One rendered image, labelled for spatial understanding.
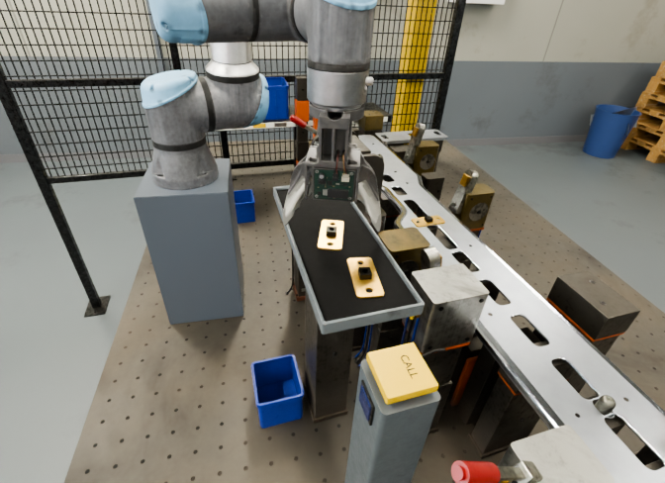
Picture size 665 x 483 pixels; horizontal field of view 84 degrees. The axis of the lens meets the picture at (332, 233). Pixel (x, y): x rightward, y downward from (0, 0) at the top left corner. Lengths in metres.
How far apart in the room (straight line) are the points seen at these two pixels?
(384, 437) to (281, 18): 0.50
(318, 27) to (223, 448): 0.79
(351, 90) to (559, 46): 4.55
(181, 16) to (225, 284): 0.71
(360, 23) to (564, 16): 4.49
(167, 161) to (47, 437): 1.35
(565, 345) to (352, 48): 0.60
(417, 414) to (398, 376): 0.05
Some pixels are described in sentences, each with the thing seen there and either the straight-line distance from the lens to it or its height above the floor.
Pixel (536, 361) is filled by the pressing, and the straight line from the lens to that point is 0.73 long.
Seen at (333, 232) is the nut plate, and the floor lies 1.17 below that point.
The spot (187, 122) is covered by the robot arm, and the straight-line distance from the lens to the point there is 0.88.
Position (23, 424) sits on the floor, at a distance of 2.07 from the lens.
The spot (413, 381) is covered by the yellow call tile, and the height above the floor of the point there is 1.16.
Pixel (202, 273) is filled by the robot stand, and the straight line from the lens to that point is 1.02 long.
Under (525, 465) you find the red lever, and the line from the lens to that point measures 0.53.
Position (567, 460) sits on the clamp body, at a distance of 0.57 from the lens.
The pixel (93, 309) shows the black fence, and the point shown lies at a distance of 2.39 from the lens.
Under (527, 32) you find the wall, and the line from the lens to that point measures 4.69.
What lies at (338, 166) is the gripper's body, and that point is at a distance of 0.48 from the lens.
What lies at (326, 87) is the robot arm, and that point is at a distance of 0.46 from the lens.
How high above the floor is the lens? 1.51
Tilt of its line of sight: 34 degrees down
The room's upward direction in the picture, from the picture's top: 3 degrees clockwise
